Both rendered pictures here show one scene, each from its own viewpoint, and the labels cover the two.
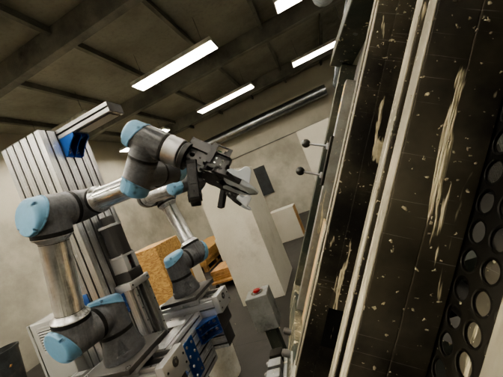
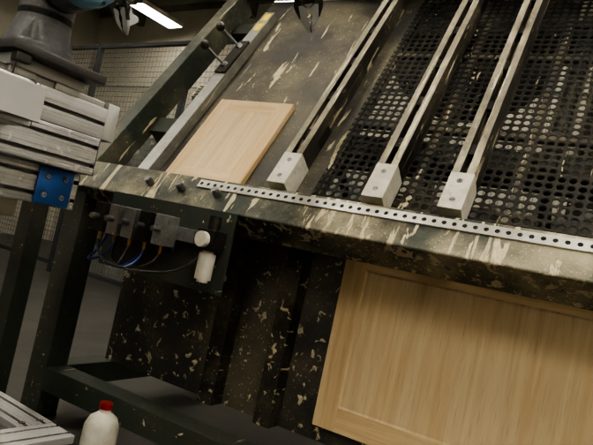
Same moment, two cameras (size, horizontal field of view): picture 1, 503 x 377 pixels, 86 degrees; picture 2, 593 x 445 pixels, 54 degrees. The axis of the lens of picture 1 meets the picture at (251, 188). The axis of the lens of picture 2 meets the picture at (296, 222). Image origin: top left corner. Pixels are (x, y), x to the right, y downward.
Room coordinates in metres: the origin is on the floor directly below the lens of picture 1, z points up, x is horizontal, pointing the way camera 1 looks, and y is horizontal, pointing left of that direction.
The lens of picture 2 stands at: (-0.01, 1.68, 0.74)
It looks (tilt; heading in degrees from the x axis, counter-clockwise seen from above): 3 degrees up; 289
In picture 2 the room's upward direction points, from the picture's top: 12 degrees clockwise
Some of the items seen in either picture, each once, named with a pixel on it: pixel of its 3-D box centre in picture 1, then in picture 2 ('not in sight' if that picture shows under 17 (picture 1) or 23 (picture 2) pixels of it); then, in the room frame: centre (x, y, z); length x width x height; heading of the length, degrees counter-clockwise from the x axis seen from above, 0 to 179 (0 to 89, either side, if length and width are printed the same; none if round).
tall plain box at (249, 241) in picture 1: (248, 230); not in sight; (3.98, 0.27, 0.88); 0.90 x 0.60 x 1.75; 165
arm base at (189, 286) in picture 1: (184, 283); not in sight; (1.51, 0.54, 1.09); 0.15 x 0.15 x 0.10
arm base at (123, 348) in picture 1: (120, 341); (41, 37); (1.03, 0.68, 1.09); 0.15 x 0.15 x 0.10
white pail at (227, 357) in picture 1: (217, 349); not in sight; (2.37, 0.80, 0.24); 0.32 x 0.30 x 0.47; 165
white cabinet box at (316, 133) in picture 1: (333, 179); not in sight; (4.90, -1.44, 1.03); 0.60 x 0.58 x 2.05; 165
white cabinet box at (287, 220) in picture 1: (287, 223); not in sight; (6.31, -0.48, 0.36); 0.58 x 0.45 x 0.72; 75
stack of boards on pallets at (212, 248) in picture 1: (208, 251); not in sight; (7.56, 1.77, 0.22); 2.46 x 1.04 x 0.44; 165
